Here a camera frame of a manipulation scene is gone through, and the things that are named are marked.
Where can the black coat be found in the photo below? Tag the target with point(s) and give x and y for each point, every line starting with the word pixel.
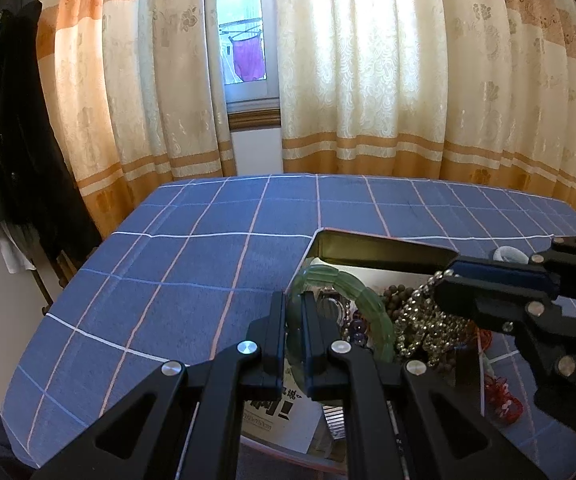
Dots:
pixel 13 135

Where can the window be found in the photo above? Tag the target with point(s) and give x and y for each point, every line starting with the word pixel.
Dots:
pixel 243 10

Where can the white garment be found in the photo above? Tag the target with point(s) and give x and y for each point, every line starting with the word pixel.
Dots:
pixel 15 252

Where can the wide cream orange curtain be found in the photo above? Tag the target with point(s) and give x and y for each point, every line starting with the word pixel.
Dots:
pixel 392 60

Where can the silver wrist watch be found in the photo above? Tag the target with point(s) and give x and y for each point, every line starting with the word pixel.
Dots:
pixel 335 305

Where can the printed paper sheet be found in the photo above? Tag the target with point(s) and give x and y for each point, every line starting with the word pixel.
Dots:
pixel 278 420

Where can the purple hanging garment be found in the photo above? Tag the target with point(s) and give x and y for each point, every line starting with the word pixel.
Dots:
pixel 248 57

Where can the white jade bangle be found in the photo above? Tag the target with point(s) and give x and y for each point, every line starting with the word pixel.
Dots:
pixel 510 249

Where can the pink tin box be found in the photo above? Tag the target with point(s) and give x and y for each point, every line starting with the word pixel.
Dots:
pixel 392 250

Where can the red knot charm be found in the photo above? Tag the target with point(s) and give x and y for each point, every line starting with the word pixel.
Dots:
pixel 502 400

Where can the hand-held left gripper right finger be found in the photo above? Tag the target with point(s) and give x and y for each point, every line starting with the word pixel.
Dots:
pixel 382 410

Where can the green jade bangle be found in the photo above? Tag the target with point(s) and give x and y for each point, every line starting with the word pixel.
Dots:
pixel 367 300

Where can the blue checked tablecloth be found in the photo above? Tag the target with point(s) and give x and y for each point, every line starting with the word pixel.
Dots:
pixel 168 270

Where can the narrow cream orange curtain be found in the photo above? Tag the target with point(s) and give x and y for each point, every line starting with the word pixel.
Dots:
pixel 143 85

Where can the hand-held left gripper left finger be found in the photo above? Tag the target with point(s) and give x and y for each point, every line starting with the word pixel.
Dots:
pixel 218 400

